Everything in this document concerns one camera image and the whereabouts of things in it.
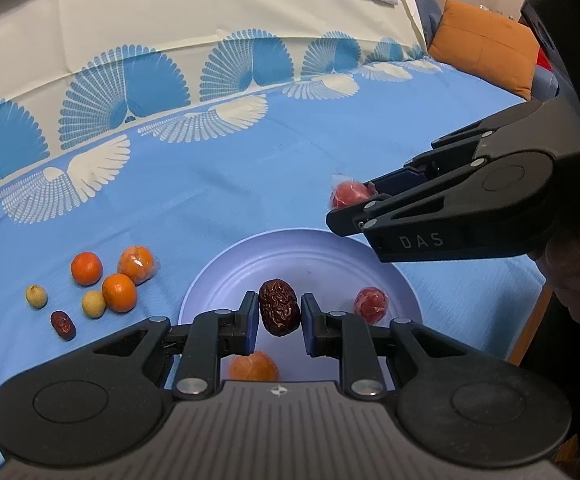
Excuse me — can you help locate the orange pillow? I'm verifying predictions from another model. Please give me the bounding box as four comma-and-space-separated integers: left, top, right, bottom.
427, 0, 548, 102

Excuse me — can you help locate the red fruit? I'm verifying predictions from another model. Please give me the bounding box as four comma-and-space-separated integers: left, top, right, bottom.
352, 286, 388, 324
329, 174, 377, 212

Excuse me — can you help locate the yellow longan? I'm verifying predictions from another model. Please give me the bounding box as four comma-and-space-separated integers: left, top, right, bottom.
81, 290, 107, 319
25, 284, 49, 309

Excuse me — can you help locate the person's right hand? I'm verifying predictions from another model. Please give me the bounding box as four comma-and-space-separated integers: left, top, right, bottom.
544, 239, 580, 329

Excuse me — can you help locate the wooden bed rail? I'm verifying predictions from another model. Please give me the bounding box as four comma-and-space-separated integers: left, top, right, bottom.
507, 285, 556, 367

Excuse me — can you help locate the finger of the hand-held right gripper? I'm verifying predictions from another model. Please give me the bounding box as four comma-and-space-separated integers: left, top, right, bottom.
326, 157, 491, 264
365, 102, 546, 196

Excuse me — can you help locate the pale purple plate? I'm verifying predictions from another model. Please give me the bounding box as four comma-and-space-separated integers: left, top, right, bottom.
177, 230, 423, 383

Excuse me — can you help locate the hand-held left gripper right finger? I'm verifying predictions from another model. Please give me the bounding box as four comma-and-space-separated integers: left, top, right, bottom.
300, 292, 471, 402

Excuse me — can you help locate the dried red date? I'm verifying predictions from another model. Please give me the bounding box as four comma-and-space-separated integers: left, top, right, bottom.
258, 279, 302, 337
50, 311, 77, 343

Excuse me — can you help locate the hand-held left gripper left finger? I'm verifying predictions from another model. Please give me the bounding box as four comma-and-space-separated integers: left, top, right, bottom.
90, 290, 261, 402

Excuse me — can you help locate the red cloth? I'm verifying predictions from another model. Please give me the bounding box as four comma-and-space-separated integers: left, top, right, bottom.
535, 45, 556, 73

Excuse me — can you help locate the blue printed bedsheet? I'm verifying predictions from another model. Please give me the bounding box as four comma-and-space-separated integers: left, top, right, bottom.
0, 0, 556, 480

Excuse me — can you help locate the orange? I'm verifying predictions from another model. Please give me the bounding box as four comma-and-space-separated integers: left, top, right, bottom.
116, 245, 157, 286
70, 251, 104, 286
227, 351, 281, 382
101, 273, 138, 313

